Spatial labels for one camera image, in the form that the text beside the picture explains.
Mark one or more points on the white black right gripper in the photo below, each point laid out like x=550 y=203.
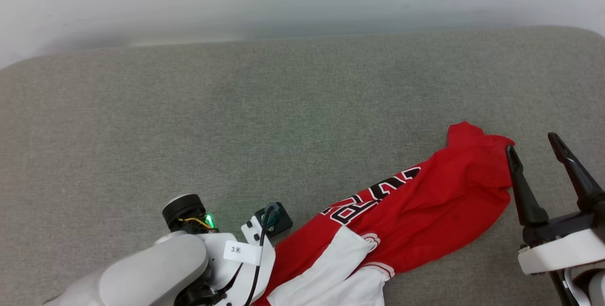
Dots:
x=562 y=251

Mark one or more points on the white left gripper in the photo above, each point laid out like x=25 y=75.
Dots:
x=224 y=277

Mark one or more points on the red and white jersey garment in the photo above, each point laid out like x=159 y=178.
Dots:
x=425 y=211

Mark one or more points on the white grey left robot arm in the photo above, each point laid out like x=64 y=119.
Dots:
x=142 y=273

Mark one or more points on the white paper label tag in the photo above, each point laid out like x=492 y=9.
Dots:
x=241 y=250

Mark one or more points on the black cylinder with green light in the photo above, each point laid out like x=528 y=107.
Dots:
x=182 y=209

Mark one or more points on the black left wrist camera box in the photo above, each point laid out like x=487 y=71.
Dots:
x=283 y=223

